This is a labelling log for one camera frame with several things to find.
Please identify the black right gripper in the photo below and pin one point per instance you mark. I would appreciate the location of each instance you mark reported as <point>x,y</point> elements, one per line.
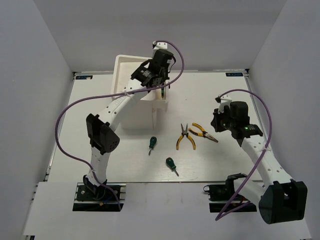
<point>215,122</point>

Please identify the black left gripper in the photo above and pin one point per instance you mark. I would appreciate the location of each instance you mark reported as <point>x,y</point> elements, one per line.
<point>166,77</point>

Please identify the white top drawer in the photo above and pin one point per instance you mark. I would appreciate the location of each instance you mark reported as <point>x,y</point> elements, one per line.
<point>158,102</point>

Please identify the yellow orange long pliers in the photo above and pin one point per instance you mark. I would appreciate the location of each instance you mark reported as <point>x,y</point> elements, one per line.
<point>203,133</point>

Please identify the green stubby screwdriver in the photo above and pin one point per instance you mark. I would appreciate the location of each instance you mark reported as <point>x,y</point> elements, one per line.
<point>170,164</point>
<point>152,144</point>

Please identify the small black precision screwdriver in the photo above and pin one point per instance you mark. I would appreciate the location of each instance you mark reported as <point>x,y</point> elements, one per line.
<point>162,92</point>

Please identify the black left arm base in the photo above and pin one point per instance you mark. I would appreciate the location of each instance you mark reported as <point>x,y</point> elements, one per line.
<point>87,201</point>

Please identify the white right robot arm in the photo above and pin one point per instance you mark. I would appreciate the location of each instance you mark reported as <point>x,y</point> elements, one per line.
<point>281,198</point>

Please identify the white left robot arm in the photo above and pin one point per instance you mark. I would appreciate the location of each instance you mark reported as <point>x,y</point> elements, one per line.
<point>101,127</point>

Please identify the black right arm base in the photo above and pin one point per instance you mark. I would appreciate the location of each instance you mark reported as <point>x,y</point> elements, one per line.
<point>219,194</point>

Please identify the blue right corner label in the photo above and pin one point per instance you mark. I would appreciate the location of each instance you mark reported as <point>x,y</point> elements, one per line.
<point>234,74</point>

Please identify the blue corner label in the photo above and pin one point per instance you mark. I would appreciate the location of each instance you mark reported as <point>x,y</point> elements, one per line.
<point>234,74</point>
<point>83,77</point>

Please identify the blue left corner label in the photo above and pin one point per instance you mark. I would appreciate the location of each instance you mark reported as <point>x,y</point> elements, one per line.
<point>83,77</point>

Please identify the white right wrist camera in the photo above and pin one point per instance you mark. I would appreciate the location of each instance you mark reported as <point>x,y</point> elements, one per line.
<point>223,100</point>

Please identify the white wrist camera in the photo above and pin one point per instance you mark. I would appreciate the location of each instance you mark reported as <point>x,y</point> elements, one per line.
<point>159,45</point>
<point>223,100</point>

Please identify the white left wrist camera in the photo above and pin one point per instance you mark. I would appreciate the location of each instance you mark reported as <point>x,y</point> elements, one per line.
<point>159,45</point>

